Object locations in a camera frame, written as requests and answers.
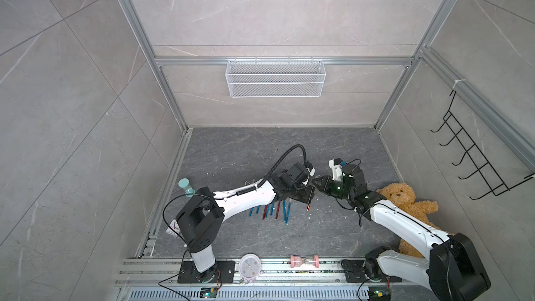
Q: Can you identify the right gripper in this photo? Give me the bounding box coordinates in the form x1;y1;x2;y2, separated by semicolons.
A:
313;175;354;202

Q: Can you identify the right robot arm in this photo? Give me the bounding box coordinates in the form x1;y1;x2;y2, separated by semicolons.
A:
312;159;492;300

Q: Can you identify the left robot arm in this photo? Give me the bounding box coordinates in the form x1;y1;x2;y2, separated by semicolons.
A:
175;162;315;274

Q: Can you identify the pink hourglass timer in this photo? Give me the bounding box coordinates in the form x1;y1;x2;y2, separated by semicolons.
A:
290;254;320;269

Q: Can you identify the brown teddy bear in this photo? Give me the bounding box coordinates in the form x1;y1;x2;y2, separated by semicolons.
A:
376;183;440;259

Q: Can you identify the teal hourglass timer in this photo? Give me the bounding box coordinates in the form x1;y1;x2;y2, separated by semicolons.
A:
178;178;196;198

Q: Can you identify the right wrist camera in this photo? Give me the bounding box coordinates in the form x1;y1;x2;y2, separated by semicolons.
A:
328;158;346;181

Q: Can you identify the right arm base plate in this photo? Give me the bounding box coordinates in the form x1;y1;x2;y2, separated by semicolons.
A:
341;259;403;283

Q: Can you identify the white wire mesh basket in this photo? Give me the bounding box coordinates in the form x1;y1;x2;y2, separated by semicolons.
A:
225;59;327;98

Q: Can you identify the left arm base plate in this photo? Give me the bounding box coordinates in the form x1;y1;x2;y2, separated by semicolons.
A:
177;261;235;284

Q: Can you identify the black wire hook rack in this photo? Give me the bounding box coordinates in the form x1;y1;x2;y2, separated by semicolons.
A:
431;91;534;201

